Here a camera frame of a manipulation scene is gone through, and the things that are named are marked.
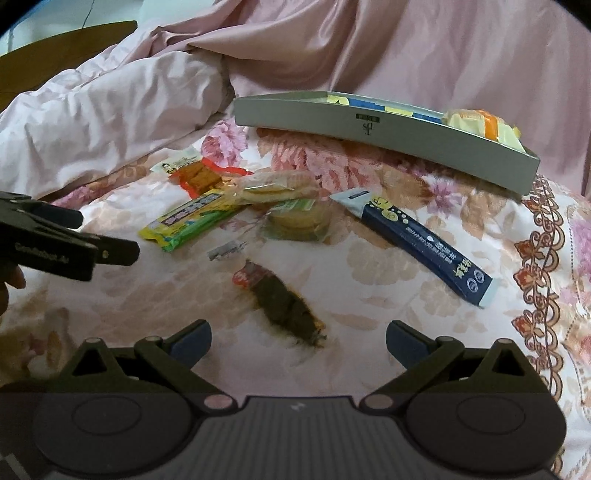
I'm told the green yellow snack bar packet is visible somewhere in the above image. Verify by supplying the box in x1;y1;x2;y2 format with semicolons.
139;191;246;253

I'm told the clear rice cracker packet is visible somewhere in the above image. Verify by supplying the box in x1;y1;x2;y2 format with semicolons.
230;170;320;205

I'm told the dark green seaweed packet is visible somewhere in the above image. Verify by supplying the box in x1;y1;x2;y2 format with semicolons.
232;260;328;348

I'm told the floral bed sheet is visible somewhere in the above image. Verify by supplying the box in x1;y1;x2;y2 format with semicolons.
0;117;591;480

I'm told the person's left hand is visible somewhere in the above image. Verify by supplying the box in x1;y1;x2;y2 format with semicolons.
0;265;27;291

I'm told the dark blue stick packet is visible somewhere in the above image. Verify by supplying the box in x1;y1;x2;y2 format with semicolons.
329;188;502;309

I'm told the orange dried tofu packet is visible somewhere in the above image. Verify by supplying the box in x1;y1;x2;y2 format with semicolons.
151;154;256;195

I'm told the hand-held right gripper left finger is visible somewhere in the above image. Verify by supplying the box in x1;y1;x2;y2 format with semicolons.
58;319;238;414

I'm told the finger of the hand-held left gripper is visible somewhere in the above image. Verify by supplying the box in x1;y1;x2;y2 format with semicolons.
0;191;85;230
46;228;140;268

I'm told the yellow and blue wrapper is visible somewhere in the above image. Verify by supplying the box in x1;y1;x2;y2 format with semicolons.
322;93;445;124

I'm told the pale pink quilt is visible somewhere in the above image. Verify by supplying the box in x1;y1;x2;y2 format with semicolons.
0;50;234;202

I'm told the small clear wrapper scrap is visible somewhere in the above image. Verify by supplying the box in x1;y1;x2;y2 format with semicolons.
207;242;248;261

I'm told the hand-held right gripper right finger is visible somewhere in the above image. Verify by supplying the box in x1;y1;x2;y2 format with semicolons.
360;320;542;413

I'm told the clear round cracker pack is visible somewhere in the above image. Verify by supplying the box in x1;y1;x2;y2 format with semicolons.
262;198;332;242

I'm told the large cream orange cracker packet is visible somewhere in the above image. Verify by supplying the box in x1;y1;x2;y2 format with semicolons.
440;108;526;154

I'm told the brown wooden headboard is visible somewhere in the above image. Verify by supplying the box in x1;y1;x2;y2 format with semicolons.
0;20;139;110

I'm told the grey shallow cardboard box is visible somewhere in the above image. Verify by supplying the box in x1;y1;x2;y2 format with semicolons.
233;90;541;195

